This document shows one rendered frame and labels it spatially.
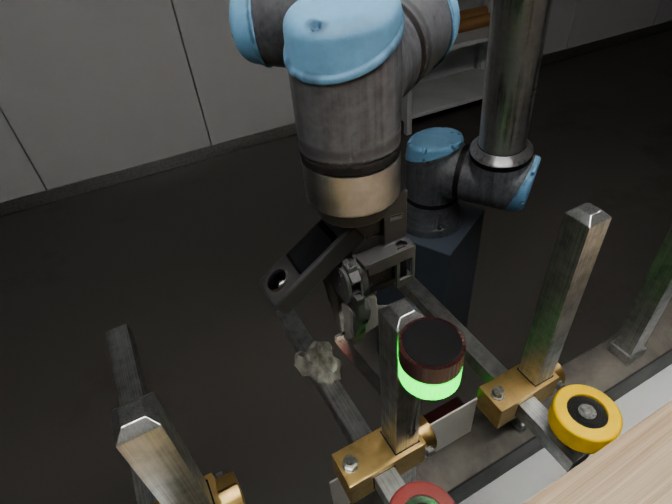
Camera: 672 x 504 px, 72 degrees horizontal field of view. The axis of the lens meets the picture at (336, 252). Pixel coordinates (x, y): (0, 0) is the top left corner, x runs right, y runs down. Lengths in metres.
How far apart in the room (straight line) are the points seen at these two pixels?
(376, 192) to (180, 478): 0.30
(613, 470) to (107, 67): 2.83
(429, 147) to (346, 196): 0.86
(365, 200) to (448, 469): 0.55
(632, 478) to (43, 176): 3.07
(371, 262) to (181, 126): 2.73
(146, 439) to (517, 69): 0.94
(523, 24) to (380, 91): 0.70
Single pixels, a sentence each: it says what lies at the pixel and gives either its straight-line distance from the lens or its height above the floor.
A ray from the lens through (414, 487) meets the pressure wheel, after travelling 0.60.
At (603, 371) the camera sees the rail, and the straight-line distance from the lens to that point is 1.01.
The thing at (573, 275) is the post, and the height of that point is 1.06.
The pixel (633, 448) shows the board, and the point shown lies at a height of 0.90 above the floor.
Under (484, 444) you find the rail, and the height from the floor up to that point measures 0.70.
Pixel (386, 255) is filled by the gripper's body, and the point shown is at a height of 1.15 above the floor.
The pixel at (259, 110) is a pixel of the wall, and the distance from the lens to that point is 3.22.
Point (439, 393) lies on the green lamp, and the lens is 0.45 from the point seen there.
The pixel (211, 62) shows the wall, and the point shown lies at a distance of 3.06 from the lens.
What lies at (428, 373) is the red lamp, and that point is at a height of 1.11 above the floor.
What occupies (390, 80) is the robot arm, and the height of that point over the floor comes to 1.33.
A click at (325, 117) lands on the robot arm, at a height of 1.31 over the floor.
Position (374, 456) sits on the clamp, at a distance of 0.66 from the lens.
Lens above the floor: 1.46
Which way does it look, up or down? 40 degrees down
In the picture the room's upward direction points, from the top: 6 degrees counter-clockwise
